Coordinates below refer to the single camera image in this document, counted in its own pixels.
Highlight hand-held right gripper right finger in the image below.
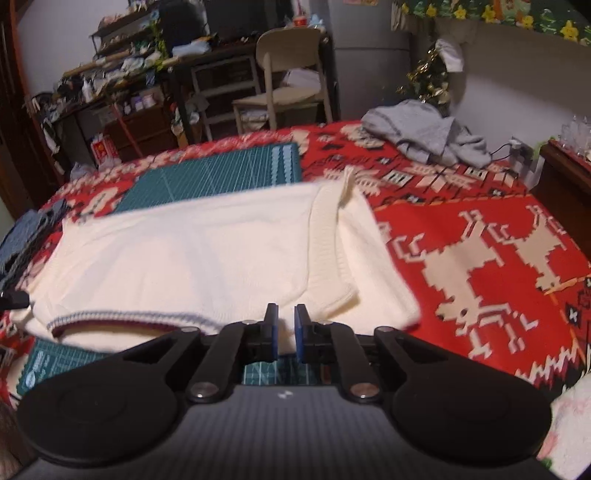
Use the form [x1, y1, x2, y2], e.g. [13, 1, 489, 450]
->
[294, 304, 455, 403]

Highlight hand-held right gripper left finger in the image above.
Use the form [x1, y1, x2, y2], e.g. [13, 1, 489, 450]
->
[120, 303, 279, 402]

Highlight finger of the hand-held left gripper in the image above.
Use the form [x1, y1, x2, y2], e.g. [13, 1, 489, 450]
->
[0, 290, 31, 311]

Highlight white knit sweater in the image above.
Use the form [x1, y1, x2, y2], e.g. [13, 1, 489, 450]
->
[23, 178, 421, 352]

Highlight blue jeans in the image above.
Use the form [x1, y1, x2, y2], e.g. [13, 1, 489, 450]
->
[0, 198, 70, 287]

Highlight white plastic bag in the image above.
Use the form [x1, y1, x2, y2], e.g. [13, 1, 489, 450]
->
[69, 161, 98, 183]

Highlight green cutting mat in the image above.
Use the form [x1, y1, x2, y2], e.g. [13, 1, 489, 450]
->
[16, 141, 319, 398]

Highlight red and white box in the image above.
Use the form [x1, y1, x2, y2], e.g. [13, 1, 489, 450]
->
[91, 134, 118, 167]

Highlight wooden door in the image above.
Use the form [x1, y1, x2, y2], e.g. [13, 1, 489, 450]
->
[0, 0, 51, 222]

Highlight red patterned blanket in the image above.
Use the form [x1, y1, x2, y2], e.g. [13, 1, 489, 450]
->
[0, 120, 591, 407]

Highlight trash bin with white liner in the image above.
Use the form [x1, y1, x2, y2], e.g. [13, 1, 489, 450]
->
[238, 111, 271, 134]

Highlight wooden drawer cabinet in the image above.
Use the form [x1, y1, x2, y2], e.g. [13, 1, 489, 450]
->
[104, 104, 178, 160]

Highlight grey hoodie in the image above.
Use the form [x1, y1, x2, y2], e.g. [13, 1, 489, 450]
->
[360, 99, 492, 169]

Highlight white drawer rack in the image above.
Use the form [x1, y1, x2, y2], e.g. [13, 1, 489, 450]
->
[191, 58, 262, 139]

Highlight beige chair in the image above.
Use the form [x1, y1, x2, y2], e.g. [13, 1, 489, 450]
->
[231, 28, 333, 132]

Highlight gold tinsel Christmas tree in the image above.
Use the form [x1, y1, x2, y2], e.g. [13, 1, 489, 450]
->
[397, 39, 451, 104]

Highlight dark desk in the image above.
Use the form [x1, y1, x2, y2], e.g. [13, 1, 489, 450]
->
[171, 39, 333, 144]

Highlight light blue pouch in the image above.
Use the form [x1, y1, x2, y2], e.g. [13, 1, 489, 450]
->
[173, 39, 213, 56]

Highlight wooden nightstand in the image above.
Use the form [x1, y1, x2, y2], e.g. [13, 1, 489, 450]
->
[531, 138, 591, 259]

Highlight black monitor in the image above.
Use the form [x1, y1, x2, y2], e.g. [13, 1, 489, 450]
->
[205, 0, 296, 42]
[159, 0, 206, 51]

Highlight green Christmas banner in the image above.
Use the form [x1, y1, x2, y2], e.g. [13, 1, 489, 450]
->
[392, 0, 591, 42]

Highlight red handled broom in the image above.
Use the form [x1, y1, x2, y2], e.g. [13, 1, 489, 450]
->
[112, 104, 144, 158]

